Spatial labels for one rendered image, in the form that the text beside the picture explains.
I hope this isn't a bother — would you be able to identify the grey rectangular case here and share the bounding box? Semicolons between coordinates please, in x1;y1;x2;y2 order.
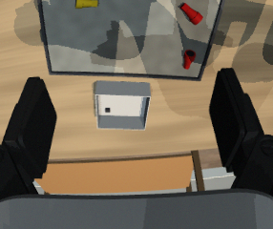
37;0;225;81

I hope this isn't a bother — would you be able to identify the grey open metal box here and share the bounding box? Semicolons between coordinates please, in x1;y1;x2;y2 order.
95;80;151;130

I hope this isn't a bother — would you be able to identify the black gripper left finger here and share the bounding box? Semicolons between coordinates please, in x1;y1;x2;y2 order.
0;76;57;199

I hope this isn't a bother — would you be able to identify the yellow wire connector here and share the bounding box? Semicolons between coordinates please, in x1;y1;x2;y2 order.
75;0;97;9

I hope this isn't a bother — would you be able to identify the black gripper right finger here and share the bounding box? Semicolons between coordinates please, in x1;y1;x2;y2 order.
209;68;273;197

